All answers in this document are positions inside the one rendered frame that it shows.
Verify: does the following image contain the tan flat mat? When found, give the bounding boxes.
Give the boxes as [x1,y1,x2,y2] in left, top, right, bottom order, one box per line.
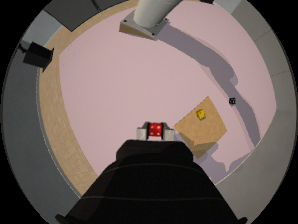
[173,96,227,159]

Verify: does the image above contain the yellow die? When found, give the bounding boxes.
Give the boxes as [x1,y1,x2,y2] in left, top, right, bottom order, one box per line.
[196,109,206,119]

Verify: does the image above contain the red die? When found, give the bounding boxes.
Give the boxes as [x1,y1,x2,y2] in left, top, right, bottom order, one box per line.
[149,123,162,137]

